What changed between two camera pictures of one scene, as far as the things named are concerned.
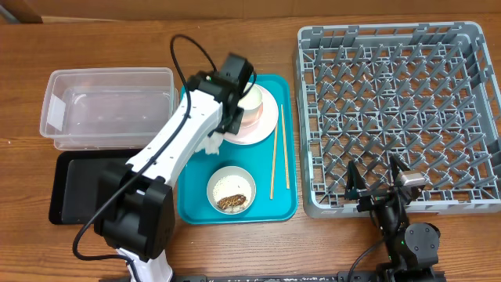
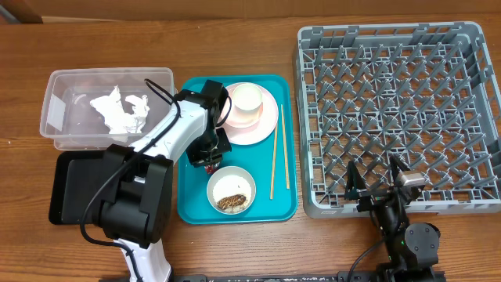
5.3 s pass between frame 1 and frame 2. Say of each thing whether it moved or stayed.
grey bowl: stayed
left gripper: moved
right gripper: stayed
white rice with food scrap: stayed
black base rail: stayed
